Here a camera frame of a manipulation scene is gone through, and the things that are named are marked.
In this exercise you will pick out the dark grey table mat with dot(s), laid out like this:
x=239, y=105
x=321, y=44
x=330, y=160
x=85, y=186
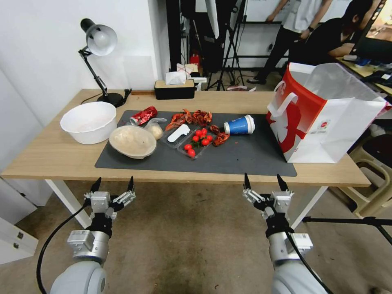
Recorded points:
x=245, y=153

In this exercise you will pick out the computer monitor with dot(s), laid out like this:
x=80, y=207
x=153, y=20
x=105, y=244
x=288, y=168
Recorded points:
x=376, y=33

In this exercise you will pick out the standing person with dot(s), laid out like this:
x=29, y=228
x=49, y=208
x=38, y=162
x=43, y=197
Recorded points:
x=294, y=27

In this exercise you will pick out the blue paper cup white lid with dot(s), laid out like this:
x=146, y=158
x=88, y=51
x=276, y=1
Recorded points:
x=239, y=125

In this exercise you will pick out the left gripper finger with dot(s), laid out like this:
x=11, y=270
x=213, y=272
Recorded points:
x=96, y=184
x=131, y=185

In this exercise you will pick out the clear bag with bun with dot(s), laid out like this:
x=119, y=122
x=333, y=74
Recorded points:
x=155, y=129

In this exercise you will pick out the black tripod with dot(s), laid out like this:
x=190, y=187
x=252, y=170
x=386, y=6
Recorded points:
x=228, y=52

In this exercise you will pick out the black tissue box wooden lid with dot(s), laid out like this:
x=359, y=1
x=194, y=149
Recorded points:
x=174, y=89

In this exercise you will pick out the black stand bar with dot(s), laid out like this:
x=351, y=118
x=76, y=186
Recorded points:
x=352, y=221

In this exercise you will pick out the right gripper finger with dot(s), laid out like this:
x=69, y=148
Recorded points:
x=247, y=183
x=282, y=183

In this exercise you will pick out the white plastic bowl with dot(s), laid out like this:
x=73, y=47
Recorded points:
x=88, y=122

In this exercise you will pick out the cardboard box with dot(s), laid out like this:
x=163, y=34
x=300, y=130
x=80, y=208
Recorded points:
x=187, y=69

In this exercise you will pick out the red and white delivery bag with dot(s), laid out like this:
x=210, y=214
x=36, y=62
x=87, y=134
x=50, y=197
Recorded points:
x=309, y=122

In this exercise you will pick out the white cabinet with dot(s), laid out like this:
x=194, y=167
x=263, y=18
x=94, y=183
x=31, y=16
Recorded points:
x=18, y=220

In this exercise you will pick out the wooden table with white legs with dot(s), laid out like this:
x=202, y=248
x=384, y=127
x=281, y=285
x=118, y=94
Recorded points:
x=46, y=144

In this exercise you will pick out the black desk lamp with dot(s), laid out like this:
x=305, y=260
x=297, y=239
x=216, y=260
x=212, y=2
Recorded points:
x=101, y=38

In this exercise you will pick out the white tissue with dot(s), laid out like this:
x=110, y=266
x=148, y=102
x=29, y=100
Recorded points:
x=175, y=77

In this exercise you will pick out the beige plastic stool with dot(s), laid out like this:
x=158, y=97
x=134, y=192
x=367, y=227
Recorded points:
x=372, y=183

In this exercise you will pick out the clear plastic takeout box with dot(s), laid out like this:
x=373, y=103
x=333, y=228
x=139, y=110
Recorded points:
x=176, y=144

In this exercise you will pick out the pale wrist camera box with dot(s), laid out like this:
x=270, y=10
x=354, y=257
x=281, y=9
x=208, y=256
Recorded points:
x=101, y=200
x=281, y=199

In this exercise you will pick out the crushed red drink can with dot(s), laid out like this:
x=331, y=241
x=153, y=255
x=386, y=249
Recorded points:
x=144, y=115

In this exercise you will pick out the beige lidded takeout bowl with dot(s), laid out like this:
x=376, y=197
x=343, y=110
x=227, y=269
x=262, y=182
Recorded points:
x=132, y=141

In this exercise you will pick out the seated person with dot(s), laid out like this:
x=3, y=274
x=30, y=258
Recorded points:
x=333, y=33

